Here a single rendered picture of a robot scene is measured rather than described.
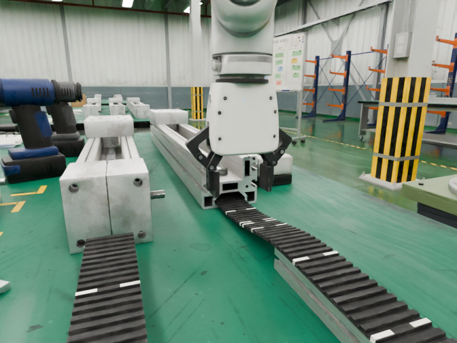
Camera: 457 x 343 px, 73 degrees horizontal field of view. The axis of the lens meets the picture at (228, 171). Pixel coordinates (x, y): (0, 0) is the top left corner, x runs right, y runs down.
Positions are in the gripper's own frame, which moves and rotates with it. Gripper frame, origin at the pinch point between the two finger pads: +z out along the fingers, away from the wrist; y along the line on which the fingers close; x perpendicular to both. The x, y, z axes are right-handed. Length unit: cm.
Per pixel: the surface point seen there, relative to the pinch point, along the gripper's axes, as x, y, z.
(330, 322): -24.8, -1.8, 4.5
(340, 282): -23.7, -0.2, 1.8
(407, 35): 204, 253, -66
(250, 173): 5.2, 3.9, -0.1
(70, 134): 60, -30, -1
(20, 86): 35, -35, -15
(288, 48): 490, 288, -89
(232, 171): 10.3, 2.4, 0.6
